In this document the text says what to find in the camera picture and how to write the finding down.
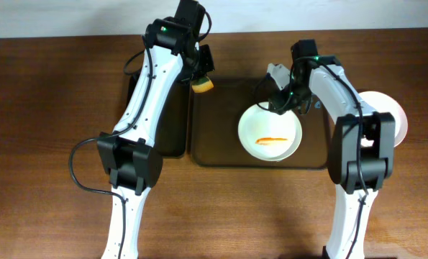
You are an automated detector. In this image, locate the brown serving tray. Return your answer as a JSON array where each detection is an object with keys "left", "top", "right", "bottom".
[{"left": 190, "top": 78, "right": 331, "bottom": 170}]

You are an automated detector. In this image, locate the black rectangular sponge tray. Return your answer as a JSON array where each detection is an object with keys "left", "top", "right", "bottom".
[{"left": 126, "top": 73, "right": 191, "bottom": 158}]

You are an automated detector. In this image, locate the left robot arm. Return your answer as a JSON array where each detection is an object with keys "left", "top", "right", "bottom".
[{"left": 97, "top": 0, "right": 214, "bottom": 258}]

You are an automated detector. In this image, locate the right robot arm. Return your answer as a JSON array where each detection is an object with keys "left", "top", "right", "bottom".
[{"left": 267, "top": 40, "right": 396, "bottom": 259}]

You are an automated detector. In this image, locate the white plate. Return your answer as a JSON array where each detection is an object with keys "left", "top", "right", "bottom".
[
  {"left": 237, "top": 104, "right": 303, "bottom": 162},
  {"left": 360, "top": 91, "right": 409, "bottom": 147}
]

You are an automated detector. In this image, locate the green and yellow sponge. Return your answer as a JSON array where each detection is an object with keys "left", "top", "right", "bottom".
[{"left": 190, "top": 76, "right": 214, "bottom": 94}]

